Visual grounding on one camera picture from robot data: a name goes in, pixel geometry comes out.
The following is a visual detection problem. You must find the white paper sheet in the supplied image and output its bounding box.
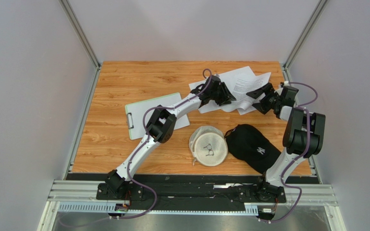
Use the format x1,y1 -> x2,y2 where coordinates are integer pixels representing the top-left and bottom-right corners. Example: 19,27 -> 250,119
219,66 -> 256,85
125,92 -> 183,140

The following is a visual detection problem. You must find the aluminium frame post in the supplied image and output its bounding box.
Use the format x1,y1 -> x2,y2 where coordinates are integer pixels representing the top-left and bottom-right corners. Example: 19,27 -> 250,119
283,0 -> 329,70
58,0 -> 102,68

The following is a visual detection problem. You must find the white mesh round pouch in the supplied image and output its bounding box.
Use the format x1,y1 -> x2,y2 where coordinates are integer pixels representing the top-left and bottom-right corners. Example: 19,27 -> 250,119
189,126 -> 228,167

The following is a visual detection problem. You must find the left aluminium frame post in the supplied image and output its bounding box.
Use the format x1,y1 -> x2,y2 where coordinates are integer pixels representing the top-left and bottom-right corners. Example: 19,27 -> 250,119
58,0 -> 102,68

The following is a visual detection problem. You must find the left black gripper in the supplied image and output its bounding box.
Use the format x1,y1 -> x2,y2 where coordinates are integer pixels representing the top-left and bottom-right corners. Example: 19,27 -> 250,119
210,82 -> 237,107

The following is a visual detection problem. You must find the metal clipboard clip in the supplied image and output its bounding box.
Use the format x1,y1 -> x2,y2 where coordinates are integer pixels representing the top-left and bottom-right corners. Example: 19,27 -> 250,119
126,112 -> 134,129

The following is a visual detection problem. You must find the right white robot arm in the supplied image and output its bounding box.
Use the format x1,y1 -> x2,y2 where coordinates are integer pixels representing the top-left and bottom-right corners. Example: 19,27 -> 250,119
246,81 -> 326,203

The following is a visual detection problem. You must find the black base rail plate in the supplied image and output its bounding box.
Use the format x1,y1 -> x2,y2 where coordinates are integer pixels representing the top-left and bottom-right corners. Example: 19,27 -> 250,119
66,173 -> 320,214

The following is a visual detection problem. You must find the right aluminium frame post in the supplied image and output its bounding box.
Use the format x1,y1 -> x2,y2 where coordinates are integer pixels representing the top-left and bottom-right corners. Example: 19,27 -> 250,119
283,0 -> 329,70

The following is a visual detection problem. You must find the green clipboard folder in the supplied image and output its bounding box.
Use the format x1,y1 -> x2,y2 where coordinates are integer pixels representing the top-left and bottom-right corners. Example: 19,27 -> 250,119
125,92 -> 198,143

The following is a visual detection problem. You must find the white paper sheet behind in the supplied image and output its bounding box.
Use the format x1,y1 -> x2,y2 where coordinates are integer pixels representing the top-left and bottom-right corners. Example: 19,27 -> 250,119
219,66 -> 256,85

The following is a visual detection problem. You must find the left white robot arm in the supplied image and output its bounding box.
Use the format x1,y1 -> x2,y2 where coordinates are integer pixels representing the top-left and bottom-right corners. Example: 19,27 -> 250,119
96,75 -> 236,200

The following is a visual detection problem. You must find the black baseball cap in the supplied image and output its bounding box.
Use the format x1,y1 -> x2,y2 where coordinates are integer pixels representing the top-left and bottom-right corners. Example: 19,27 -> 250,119
225,124 -> 281,174

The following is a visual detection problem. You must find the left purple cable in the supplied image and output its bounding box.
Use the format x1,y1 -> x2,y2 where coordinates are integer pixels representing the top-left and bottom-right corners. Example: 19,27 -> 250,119
109,68 -> 213,220

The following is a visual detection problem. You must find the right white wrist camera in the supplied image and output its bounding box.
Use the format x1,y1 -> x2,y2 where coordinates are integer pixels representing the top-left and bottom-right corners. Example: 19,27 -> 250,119
280,81 -> 291,90

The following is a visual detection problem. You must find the printed text paper sheet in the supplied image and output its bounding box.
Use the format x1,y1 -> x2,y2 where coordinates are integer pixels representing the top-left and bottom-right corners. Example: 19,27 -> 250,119
220,71 -> 271,115

